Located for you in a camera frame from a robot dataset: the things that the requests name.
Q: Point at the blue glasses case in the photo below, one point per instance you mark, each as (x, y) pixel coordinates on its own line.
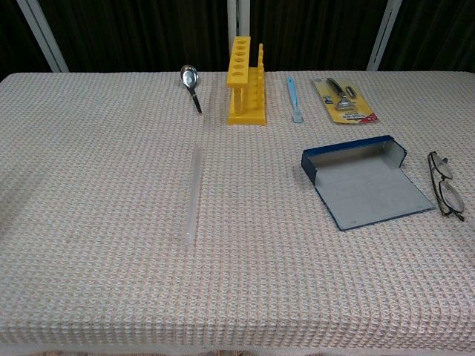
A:
(365, 185)

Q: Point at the thin dark-framed eyeglasses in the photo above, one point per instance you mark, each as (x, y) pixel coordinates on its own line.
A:
(446, 168)

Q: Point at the clear glass test tube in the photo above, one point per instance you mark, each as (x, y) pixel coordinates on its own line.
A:
(193, 193)

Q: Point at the light blue toothbrush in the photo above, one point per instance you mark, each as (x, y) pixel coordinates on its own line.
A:
(293, 96)

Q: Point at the yellow test tube rack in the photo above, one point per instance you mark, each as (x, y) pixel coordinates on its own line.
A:
(239, 70)

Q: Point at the razor in yellow blister pack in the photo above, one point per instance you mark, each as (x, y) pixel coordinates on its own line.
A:
(352, 111)

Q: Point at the beige waffle-weave tablecloth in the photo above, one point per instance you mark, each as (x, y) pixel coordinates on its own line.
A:
(111, 222)

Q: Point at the black pleated curtain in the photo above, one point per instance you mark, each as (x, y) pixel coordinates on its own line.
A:
(141, 33)

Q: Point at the white metal frame post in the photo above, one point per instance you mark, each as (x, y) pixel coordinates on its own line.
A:
(384, 33)
(41, 29)
(234, 18)

